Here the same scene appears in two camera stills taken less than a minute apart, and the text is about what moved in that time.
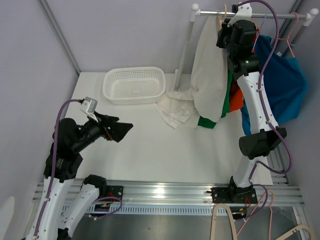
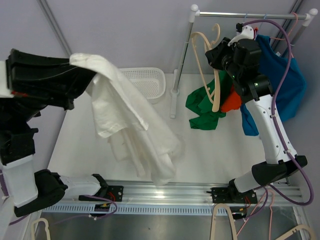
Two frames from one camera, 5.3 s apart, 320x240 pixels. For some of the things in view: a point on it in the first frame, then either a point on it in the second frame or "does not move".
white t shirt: [208, 96] to [120, 117]
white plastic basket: [134, 85] does not move
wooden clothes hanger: [220, 19] to [215, 35]
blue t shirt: [284, 82] does not move
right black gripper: [224, 30] to [214, 55]
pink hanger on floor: [255, 208] does not move
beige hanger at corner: [298, 228] does not move
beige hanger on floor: [232, 224] does not move
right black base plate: [231, 195] does not move
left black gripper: [117, 130] to [49, 80]
